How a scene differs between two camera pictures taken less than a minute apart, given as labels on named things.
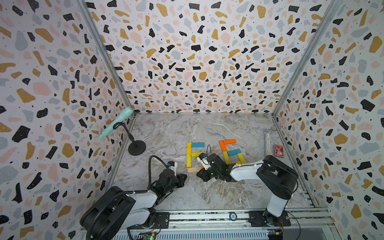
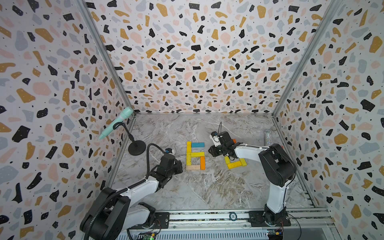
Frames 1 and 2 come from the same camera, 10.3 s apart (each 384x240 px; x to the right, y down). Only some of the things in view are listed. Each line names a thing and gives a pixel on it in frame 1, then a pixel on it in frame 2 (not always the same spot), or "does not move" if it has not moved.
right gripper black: [204, 174] -> [213, 149]
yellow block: [241, 158] does not move
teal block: [198, 144] does not move
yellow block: [189, 148] does not move
